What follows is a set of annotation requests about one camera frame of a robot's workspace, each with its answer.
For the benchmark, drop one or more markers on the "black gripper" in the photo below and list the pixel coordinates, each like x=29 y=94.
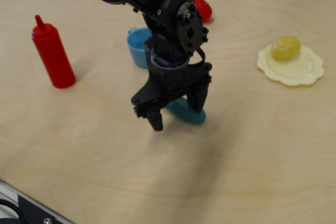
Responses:
x=164 y=86

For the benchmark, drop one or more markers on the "green toy cucumber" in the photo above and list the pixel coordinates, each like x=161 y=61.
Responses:
x=181 y=108

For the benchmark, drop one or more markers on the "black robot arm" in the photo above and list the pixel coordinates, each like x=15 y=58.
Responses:
x=177 y=33

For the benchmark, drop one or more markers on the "blue plastic cup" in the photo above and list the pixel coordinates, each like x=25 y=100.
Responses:
x=135 y=40

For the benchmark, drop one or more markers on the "red toy strawberry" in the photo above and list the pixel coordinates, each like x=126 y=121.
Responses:
x=204 y=9

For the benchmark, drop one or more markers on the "cream scalloped plate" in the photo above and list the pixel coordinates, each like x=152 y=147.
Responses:
x=304 y=69

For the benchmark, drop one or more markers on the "yellow toy potato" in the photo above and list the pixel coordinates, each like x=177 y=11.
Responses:
x=285 y=47

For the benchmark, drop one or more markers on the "red ketchup bottle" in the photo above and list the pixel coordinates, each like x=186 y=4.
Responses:
x=48 y=43

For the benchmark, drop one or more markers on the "black corner bracket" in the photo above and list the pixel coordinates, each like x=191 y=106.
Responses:
x=35 y=212

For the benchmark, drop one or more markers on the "aluminium table frame rail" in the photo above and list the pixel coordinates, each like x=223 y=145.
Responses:
x=10 y=212

